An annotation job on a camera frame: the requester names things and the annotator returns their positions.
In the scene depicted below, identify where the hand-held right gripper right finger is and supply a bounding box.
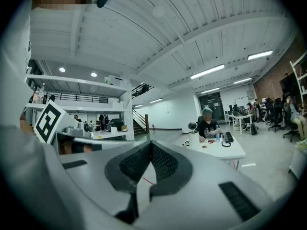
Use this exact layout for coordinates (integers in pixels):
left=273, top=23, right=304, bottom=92
left=135, top=140, right=274, bottom=230

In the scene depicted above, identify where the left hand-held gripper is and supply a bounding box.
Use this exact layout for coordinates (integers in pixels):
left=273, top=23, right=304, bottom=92
left=33, top=100, right=147, bottom=155

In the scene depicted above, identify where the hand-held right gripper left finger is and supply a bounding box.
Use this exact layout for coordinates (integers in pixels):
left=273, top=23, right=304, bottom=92
left=59, top=139, right=153, bottom=227

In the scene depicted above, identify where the person's left forearm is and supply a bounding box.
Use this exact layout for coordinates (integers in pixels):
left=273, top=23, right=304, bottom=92
left=20, top=113, right=36, bottom=136

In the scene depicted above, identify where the dark staircase with railing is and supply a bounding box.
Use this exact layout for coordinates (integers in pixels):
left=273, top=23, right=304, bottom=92
left=132, top=108, right=151, bottom=136

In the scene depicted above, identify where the black mezzanine railing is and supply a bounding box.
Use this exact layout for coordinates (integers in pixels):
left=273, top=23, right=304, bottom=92
left=45, top=92, right=108, bottom=104

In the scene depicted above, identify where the white metal shelf unit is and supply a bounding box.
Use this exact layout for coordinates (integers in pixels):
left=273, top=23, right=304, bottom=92
left=25, top=74, right=135, bottom=141

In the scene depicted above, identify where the black desk telephone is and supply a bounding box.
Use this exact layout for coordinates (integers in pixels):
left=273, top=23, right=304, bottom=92
left=222, top=131, right=235, bottom=144

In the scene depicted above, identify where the black double door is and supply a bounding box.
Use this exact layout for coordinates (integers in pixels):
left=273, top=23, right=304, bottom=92
left=198, top=92, right=225, bottom=122

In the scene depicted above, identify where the clear plastic bottle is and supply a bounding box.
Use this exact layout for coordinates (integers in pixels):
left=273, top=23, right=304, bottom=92
left=38, top=82, right=46, bottom=104

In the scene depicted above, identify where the white office desk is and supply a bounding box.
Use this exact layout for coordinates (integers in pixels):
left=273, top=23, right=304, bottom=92
left=224, top=113, right=254, bottom=137

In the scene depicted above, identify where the person's white t-shirt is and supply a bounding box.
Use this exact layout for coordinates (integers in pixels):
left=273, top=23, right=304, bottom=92
left=0, top=7, right=80, bottom=230

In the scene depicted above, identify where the black office chair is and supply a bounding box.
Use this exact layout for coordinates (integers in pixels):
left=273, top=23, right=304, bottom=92
left=283, top=104, right=300, bottom=142
left=268, top=98, right=285, bottom=133

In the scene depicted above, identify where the white low cabinet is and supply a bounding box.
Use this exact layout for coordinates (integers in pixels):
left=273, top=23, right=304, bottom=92
left=289, top=138, right=307, bottom=180

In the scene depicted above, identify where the yellow paper sheet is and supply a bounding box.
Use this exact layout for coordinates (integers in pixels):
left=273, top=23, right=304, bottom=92
left=295, top=138, right=307, bottom=150

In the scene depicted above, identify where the round white ceiling speaker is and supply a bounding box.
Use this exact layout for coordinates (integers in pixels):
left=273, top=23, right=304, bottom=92
left=152, top=6, right=165, bottom=18

